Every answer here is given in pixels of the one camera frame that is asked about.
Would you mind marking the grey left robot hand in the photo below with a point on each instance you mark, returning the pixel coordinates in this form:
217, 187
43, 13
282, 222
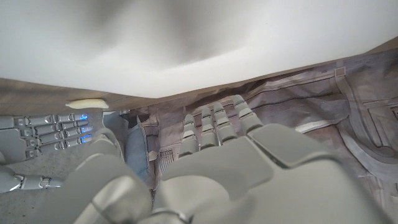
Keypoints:
248, 186

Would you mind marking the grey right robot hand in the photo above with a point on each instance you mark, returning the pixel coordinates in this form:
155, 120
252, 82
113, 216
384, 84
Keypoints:
18, 143

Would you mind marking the white memory foam sheet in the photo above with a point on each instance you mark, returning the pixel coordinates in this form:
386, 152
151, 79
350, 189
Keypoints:
155, 46

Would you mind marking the small yellow sponge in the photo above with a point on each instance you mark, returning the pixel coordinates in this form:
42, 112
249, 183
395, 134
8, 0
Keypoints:
87, 104

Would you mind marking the printed sofa backdrop cloth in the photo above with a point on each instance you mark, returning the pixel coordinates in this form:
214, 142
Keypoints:
311, 102

